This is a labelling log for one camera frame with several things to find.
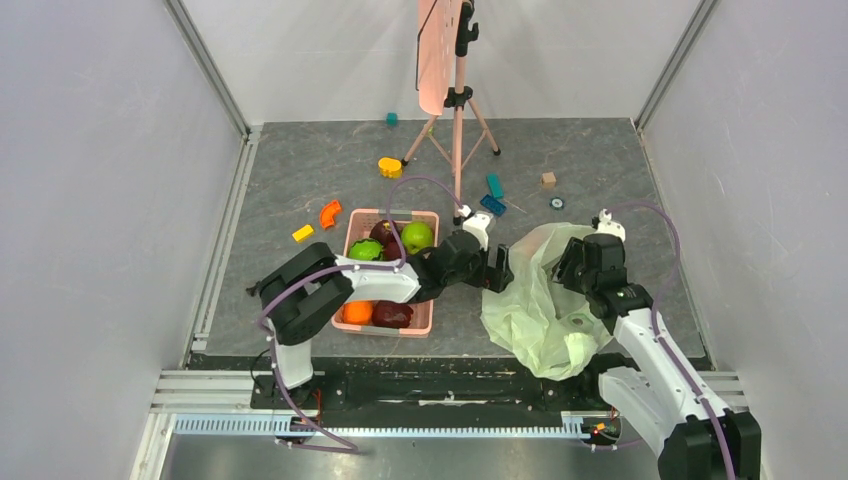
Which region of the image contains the light green plastic bag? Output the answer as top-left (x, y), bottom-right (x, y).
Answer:
top-left (481, 223), bottom-right (612, 381)

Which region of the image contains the green fake apple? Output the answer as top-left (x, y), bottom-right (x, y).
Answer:
top-left (401, 221), bottom-right (435, 254)

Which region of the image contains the small dark red plum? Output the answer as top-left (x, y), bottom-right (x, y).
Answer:
top-left (383, 242), bottom-right (405, 261)

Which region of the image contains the green black toy watermelon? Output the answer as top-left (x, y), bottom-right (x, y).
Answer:
top-left (347, 238), bottom-right (384, 261)

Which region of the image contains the orange fake orange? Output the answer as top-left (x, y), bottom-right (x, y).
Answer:
top-left (342, 301), bottom-right (375, 326)

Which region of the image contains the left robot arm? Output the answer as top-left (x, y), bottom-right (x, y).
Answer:
top-left (248, 230), bottom-right (514, 408)

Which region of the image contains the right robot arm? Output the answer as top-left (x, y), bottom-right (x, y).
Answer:
top-left (553, 233), bottom-right (762, 479)

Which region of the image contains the dark red fake apple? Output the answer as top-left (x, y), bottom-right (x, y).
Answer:
top-left (369, 220), bottom-right (402, 247)

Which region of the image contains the dark red fake pomegranate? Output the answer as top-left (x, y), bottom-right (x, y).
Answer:
top-left (371, 301), bottom-right (414, 329)

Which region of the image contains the blue lego brick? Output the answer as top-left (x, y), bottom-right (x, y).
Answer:
top-left (480, 194), bottom-right (507, 217)

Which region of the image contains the teal rectangular block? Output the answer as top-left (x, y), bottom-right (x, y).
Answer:
top-left (486, 173), bottom-right (504, 200)

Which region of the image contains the small wooden cube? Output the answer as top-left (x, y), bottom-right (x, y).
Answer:
top-left (540, 172), bottom-right (557, 189)

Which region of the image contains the pink plastic basket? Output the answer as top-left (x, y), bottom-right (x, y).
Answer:
top-left (331, 208), bottom-right (439, 338)

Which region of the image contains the yellow toy block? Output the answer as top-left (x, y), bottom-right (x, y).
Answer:
top-left (377, 157), bottom-right (405, 179)

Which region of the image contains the pink tripod stand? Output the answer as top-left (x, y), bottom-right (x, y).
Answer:
top-left (400, 1), bottom-right (501, 196)

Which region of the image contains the orange curved toy piece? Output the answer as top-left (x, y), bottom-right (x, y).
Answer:
top-left (319, 199), bottom-right (343, 230)

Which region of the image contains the small yellow block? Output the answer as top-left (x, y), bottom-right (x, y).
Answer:
top-left (291, 224), bottom-right (315, 243)

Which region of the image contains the pink board on tripod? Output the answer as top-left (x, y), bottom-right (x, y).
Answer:
top-left (415, 0), bottom-right (462, 115)

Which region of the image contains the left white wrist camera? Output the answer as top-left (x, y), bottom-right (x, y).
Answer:
top-left (459, 205), bottom-right (496, 250)

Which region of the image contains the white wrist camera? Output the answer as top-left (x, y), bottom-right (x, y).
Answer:
top-left (459, 205), bottom-right (496, 250)
top-left (592, 209), bottom-right (626, 242)

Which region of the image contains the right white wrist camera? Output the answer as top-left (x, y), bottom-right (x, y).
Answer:
top-left (592, 209), bottom-right (626, 242)

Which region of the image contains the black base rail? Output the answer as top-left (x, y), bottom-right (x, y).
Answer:
top-left (289, 353), bottom-right (637, 411)

